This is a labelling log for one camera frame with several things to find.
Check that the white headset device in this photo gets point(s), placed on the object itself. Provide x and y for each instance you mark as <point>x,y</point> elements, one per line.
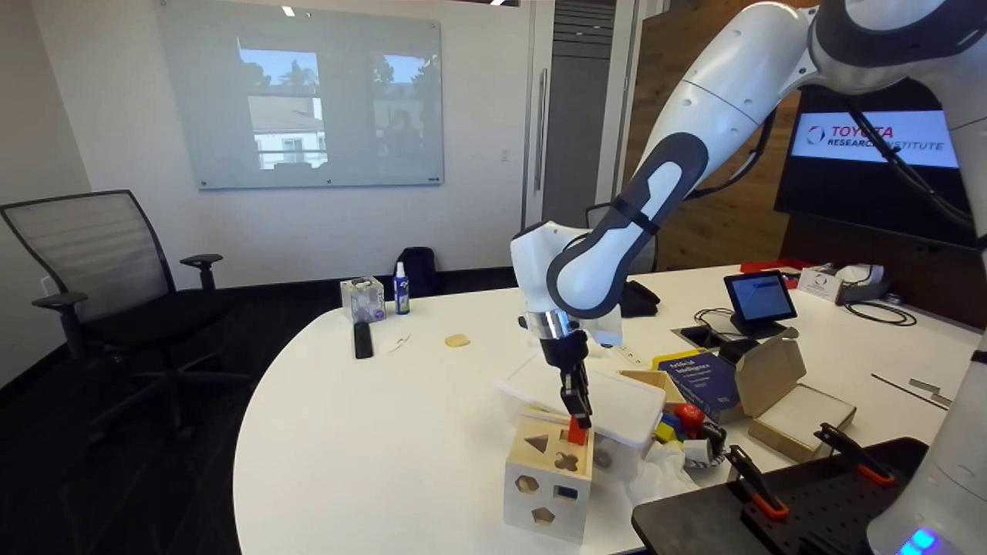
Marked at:
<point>857,278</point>

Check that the red box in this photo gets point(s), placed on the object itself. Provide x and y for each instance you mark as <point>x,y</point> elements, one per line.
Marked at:
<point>775,267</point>

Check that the white lidded plastic bin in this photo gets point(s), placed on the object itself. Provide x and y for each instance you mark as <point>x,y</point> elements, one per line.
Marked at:
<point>627,405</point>

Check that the glass door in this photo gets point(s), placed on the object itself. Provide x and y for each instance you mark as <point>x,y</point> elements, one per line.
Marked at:
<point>579,104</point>

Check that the blue and yellow book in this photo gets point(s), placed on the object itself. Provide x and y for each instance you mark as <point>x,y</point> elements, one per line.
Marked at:
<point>699,383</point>

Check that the black remote control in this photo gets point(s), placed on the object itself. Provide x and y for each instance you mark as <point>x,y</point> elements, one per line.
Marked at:
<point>361,340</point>

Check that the crumpled clear plastic sheet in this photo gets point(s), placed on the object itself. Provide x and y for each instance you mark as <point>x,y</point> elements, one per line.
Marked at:
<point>659,471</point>

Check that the wall television screen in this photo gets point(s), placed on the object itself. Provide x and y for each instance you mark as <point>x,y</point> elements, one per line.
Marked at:
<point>873,141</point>

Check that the glass whiteboard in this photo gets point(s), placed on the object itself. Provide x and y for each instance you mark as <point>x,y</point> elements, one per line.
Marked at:
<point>298,95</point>

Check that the grey mesh chair with armrests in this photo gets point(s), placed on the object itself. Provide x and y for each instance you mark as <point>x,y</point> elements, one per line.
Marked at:
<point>96,267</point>

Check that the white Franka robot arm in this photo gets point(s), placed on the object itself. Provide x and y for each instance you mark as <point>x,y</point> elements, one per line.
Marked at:
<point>721,95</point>

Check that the clear tissue box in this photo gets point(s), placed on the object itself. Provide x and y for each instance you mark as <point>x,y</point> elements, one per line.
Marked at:
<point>361,297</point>

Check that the black mounting plate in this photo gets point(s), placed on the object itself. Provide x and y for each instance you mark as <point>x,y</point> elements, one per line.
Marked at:
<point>781,513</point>

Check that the orange block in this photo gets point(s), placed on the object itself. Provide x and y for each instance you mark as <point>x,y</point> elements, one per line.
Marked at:
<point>579,433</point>

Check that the blue toy block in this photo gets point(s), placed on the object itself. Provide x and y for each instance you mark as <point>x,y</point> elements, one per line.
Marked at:
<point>673,419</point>

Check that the open cardboard box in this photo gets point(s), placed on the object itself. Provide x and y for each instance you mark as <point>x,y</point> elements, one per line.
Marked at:
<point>796,419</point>

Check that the yellow toy block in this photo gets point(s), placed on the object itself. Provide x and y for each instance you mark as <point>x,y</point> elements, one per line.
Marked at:
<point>663,433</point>

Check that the yellow sticky note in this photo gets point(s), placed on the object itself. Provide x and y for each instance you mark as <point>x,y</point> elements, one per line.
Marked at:
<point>458,340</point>

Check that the small spray bottle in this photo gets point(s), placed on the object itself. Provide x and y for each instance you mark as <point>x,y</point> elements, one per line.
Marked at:
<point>402,289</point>

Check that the black electronic box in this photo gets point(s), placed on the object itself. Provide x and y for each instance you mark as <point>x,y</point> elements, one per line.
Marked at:
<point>706,339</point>

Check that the black tablet on stand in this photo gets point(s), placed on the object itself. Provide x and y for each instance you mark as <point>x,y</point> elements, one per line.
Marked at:
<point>761,297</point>

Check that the wooden shape sorter box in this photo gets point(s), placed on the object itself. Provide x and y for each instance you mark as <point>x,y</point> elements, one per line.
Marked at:
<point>548,484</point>

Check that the red toy ball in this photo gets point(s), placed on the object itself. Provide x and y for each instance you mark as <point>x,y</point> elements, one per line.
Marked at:
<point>685,419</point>

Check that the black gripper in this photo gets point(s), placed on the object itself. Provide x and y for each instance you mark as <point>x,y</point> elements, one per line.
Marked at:
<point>563,357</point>

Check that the grey mesh office chair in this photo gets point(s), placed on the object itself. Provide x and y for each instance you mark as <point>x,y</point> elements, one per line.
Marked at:
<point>595,214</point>

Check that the black orange clamp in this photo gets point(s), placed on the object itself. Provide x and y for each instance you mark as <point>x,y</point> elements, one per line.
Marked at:
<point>856,458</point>
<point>761,484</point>

